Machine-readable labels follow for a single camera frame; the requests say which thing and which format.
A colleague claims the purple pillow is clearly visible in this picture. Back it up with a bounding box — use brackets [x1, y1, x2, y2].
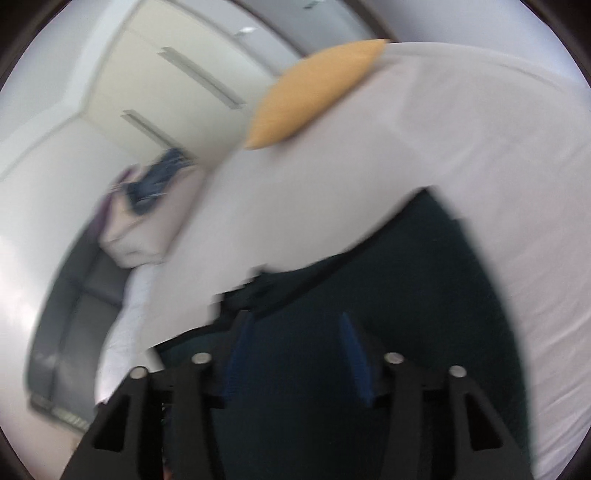
[90, 168, 139, 241]

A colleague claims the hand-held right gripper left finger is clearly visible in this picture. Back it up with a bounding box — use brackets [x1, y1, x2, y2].
[60, 311, 254, 480]

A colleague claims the folded beige comforter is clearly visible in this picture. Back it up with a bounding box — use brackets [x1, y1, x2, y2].
[99, 152, 208, 268]

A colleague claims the bed with white sheet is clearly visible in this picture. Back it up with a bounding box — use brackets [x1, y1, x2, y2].
[95, 41, 591, 476]

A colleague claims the cream wardrobe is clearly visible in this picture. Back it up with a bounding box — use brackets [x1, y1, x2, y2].
[81, 0, 305, 195]

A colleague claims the blue-grey folded blanket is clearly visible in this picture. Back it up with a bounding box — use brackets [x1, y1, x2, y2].
[124, 148, 190, 217]

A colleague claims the dark green sweater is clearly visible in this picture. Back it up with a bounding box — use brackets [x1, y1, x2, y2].
[157, 187, 536, 480]

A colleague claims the white pillow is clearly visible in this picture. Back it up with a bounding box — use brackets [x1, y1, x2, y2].
[95, 265, 160, 407]

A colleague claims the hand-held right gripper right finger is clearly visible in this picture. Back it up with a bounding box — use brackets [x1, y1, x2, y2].
[339, 312, 534, 480]

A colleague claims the yellow pillow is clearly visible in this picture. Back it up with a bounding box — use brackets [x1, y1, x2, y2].
[244, 39, 391, 150]

